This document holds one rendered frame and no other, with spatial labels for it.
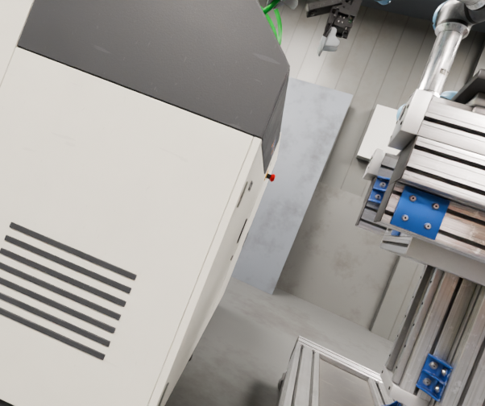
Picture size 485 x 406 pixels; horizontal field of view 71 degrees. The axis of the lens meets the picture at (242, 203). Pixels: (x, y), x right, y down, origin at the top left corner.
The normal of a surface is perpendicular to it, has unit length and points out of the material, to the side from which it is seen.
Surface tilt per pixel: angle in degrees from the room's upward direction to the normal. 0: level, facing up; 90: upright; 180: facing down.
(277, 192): 82
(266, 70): 90
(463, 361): 90
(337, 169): 90
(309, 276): 90
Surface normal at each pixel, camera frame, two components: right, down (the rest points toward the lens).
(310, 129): -0.17, -0.22
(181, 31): -0.07, -0.02
